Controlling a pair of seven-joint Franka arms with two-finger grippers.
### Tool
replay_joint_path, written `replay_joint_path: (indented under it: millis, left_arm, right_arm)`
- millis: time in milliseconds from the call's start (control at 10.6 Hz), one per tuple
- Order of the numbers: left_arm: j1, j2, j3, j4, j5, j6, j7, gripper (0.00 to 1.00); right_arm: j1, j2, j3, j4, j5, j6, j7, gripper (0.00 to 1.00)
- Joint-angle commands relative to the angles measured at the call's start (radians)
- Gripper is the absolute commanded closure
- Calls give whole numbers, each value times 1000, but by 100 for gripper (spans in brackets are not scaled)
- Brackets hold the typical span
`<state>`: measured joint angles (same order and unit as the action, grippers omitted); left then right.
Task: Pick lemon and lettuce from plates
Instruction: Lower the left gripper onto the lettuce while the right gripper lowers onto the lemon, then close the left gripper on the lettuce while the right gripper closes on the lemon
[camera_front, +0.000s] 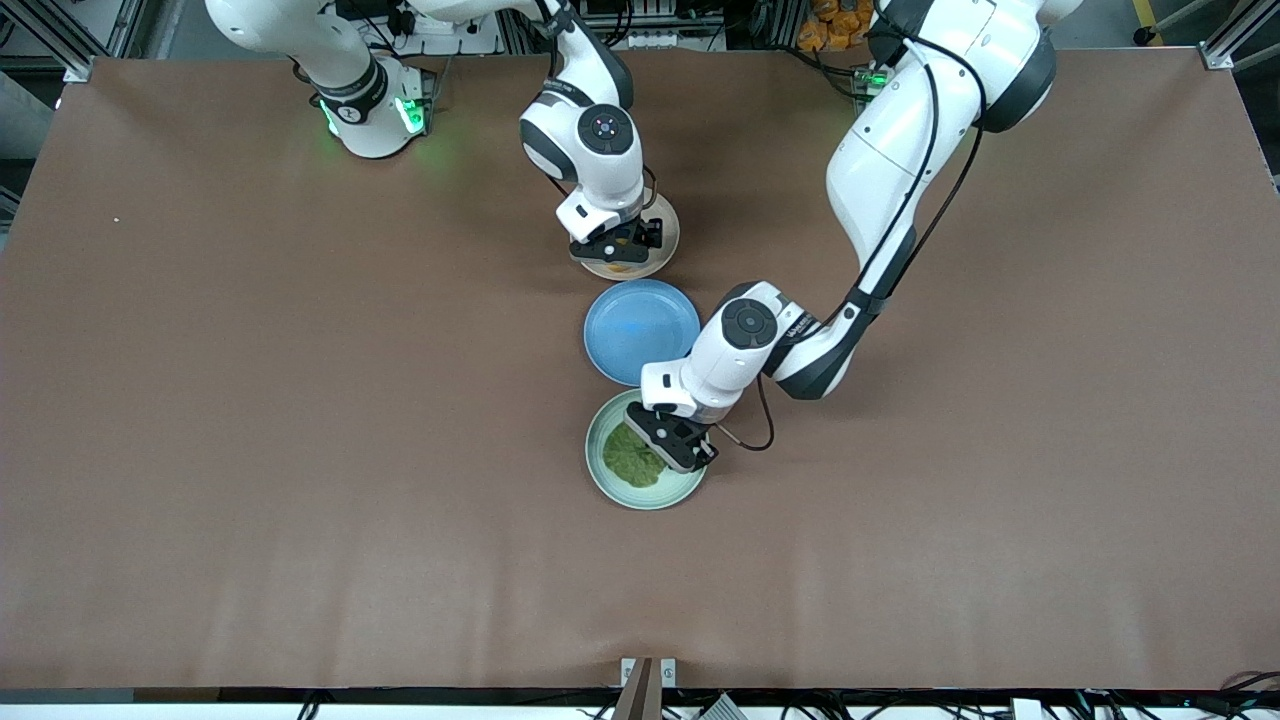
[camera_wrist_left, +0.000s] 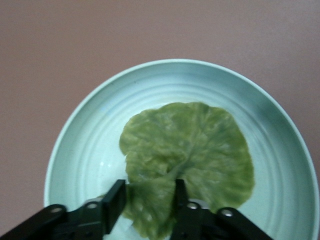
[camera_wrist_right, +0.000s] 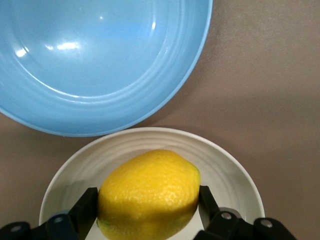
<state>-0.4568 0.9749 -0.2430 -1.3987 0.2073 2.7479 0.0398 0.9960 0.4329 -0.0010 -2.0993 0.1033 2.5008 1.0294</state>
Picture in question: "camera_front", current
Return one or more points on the green lettuce leaf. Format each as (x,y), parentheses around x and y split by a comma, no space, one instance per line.
(630,465)

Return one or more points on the beige plate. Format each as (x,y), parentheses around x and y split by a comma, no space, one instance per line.
(668,240)

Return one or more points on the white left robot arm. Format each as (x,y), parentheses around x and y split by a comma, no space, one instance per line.
(900,150)

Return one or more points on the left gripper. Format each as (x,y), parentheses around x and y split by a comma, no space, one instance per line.
(707,450)

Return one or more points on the blue plate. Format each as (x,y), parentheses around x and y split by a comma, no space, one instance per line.
(630,330)

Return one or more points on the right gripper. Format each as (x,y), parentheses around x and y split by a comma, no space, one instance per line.
(648,236)

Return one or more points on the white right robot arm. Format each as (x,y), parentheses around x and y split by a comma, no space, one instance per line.
(590,130)

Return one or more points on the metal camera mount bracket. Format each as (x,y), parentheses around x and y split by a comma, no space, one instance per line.
(646,685)

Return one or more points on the electronics rack unit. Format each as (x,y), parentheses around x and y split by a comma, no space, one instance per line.
(650,20)

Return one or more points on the bag of oranges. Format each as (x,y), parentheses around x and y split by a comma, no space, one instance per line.
(835,25)

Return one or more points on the aluminium frame profile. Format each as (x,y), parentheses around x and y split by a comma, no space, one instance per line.
(70,40)
(1235,35)

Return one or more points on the yellow lemon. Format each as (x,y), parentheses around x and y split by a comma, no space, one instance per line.
(620,266)

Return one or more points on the pale green plate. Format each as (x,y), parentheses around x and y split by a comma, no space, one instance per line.
(645,498)

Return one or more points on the white power strip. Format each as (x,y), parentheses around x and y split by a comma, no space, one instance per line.
(440,25)

